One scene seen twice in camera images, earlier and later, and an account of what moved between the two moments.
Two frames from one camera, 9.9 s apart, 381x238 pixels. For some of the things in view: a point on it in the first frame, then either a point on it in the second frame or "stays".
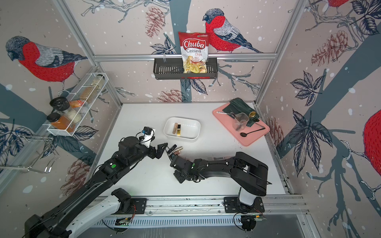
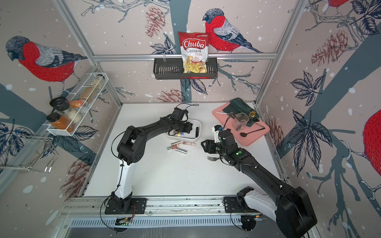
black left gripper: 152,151 to 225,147
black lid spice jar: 62,104 stays
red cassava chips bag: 195,49 stays
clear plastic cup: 240,121 stays
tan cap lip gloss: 178,148 to 175,143
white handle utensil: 223,113 stays
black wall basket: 173,69 stays
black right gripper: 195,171 to 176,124
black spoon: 244,134 stays
